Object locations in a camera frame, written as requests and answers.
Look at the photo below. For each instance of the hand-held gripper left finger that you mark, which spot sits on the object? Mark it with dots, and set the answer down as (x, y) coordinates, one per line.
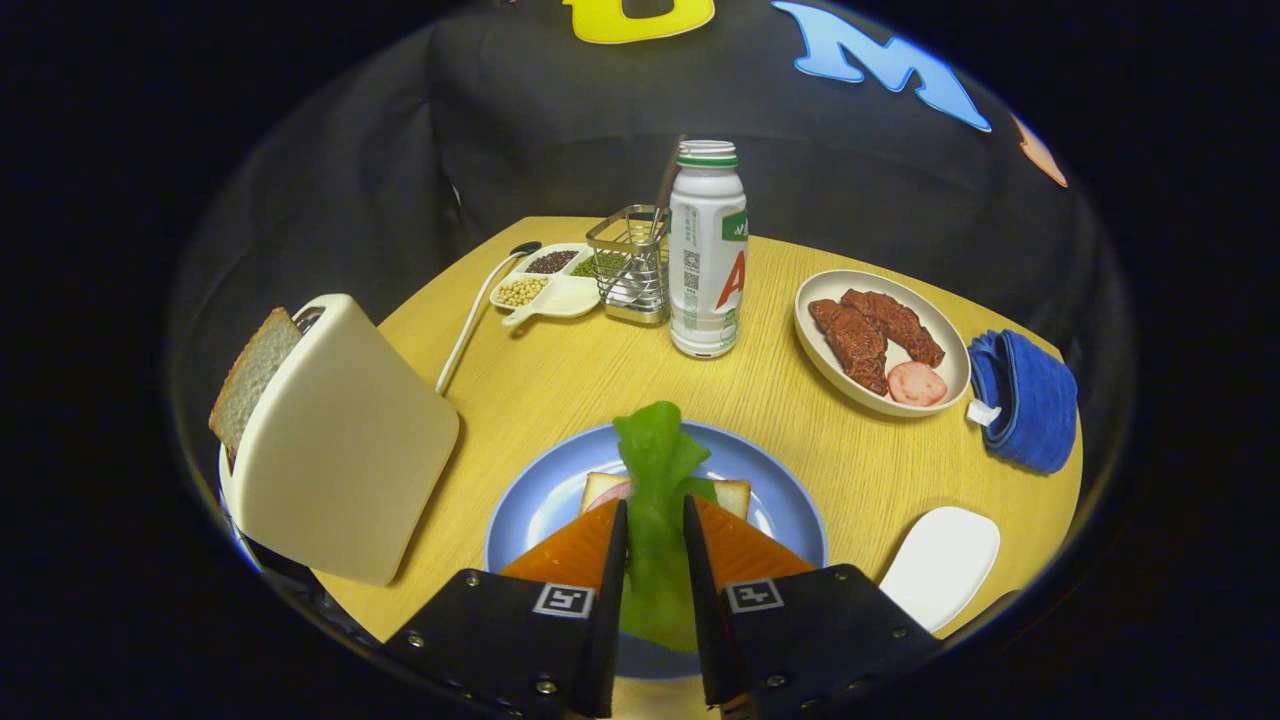
(610, 640)

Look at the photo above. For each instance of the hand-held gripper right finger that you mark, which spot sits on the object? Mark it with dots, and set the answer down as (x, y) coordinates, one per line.
(700, 640)

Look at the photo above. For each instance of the green lettuce leaf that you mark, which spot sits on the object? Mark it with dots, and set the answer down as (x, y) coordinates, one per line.
(655, 500)

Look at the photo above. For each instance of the white bread slice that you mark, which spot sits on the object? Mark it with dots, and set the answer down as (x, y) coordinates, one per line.
(735, 493)
(250, 375)

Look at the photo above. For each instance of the pink ham slice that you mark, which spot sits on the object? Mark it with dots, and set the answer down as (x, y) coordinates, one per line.
(917, 384)
(612, 495)

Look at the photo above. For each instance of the blue round plate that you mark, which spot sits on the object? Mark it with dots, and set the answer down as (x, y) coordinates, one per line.
(540, 510)

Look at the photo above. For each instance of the white square plate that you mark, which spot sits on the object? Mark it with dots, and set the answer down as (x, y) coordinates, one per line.
(940, 565)

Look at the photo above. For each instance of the cream toaster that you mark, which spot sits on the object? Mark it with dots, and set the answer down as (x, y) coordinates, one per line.
(345, 450)

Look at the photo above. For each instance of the brown meat slice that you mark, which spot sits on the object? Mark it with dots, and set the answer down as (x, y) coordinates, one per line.
(855, 345)
(895, 322)

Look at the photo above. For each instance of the white sectioned bean dish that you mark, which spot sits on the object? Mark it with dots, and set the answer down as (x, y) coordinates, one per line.
(565, 295)

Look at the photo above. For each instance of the white drink bottle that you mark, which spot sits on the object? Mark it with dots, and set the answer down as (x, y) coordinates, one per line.
(705, 260)

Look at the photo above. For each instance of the beige round plate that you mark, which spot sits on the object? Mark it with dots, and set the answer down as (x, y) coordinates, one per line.
(945, 330)

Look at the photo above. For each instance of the blue towel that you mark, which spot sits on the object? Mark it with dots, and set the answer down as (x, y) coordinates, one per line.
(1035, 400)

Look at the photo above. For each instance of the black backdrop cloth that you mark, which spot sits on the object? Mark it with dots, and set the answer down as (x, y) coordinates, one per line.
(520, 120)

